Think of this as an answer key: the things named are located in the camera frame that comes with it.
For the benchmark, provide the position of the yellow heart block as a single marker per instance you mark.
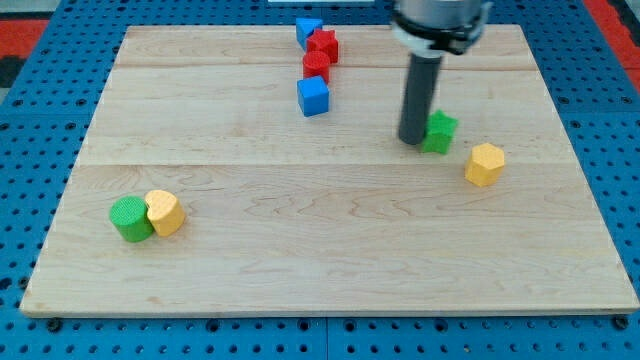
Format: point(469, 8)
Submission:
point(165, 212)

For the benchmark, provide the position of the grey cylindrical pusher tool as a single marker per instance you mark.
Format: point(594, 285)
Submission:
point(418, 95)

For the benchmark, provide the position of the blue cube block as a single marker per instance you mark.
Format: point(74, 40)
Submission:
point(313, 96)

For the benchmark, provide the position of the blue triangle block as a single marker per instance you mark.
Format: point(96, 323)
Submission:
point(305, 27)

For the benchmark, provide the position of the light wooden board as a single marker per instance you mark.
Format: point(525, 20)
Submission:
point(330, 215)

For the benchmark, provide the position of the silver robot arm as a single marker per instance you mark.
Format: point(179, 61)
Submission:
point(430, 28)

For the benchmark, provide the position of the yellow hexagon block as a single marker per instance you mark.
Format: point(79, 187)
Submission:
point(484, 165)

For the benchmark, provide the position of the green star block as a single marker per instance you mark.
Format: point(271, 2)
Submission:
point(439, 134)

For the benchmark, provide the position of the red cylinder block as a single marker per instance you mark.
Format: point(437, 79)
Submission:
point(316, 63)

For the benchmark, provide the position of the green cylinder block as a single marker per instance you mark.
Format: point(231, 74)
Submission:
point(129, 216)

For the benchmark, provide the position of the red star block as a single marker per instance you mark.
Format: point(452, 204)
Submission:
point(324, 41)

